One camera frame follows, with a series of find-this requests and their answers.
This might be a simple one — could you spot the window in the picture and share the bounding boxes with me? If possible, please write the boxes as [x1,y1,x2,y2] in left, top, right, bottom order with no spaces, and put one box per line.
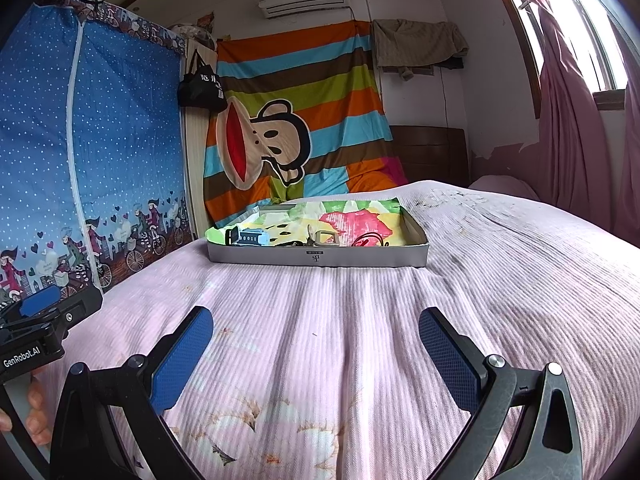
[505,0,631,111]

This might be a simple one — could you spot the light wooden cabinet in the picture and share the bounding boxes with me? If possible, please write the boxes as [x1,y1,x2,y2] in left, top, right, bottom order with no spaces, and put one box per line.
[180,35,221,243]

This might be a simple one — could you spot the hanging brown clothes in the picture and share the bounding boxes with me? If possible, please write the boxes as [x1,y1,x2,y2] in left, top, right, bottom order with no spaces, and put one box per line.
[372,19,471,81]

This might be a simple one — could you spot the pink pillow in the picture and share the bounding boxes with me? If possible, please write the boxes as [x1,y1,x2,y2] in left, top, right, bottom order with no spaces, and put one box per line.
[470,175,538,198]

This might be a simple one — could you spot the plastic wrapped bundle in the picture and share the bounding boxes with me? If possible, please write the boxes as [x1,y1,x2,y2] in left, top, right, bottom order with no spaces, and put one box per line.
[167,10,217,46]

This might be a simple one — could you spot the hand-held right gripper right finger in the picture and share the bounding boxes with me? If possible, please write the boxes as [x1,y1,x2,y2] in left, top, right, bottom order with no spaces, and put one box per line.
[418,307,586,480]

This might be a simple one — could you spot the person's left hand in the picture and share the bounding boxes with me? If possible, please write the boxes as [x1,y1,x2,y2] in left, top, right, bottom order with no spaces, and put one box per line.
[0,377,52,447]

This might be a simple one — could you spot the black tote bag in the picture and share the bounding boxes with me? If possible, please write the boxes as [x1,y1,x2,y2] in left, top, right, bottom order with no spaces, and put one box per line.
[177,50,228,113]

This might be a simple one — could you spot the pink curtain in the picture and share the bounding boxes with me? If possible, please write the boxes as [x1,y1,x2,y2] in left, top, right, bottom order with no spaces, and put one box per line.
[480,0,640,251]

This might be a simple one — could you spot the shallow grey cardboard box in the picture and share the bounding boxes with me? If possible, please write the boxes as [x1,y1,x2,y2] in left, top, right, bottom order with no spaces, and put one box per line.
[205,197,430,268]

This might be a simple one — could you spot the dark wooden headboard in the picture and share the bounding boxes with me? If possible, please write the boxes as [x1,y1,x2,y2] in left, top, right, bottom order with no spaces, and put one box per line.
[387,125,471,188]

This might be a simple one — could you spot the painted paper sheet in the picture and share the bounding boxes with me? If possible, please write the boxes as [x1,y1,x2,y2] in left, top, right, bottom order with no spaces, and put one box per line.
[207,199,408,247]

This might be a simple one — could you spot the blue toy bus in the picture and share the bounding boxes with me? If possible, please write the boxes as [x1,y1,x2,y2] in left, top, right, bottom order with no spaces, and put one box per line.
[225,227,271,247]

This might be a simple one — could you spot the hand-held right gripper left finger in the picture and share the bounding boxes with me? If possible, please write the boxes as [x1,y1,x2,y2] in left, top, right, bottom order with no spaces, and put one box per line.
[50,306,215,480]

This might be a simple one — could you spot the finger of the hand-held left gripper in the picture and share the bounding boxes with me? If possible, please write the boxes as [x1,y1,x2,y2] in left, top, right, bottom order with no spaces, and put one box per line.
[0,285,61,328]
[10,286,104,343]

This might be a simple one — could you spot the striped monkey print sheet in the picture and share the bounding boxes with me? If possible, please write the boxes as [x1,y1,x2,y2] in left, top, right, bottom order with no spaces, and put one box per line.
[202,19,408,228]

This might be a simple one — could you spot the beige carabiner clip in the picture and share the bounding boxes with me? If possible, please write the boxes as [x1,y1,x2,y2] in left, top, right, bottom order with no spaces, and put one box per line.
[305,227,346,248]

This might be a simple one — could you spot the blue dotted fabric wardrobe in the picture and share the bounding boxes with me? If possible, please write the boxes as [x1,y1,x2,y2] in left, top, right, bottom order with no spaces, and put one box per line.
[0,0,196,306]

